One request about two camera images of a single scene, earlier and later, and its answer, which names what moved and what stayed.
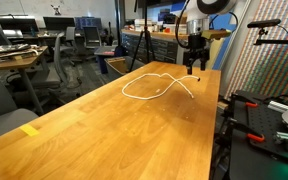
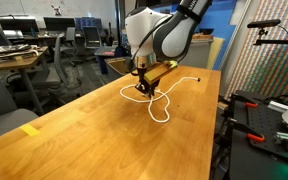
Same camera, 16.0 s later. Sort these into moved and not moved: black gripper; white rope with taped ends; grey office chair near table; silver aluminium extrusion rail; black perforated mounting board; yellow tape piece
Moved: white rope with taped ends; black gripper
Not moved: grey office chair near table; silver aluminium extrusion rail; black perforated mounting board; yellow tape piece
